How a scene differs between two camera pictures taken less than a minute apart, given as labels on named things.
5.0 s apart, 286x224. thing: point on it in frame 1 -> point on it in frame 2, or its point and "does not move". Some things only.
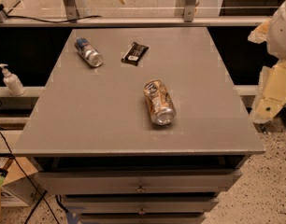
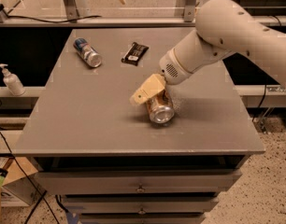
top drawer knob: x=140 y=189 does not move
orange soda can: x=160 y=103 does not move
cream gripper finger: x=275 y=91 -> x=153 y=85
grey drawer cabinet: x=139 y=125 does not move
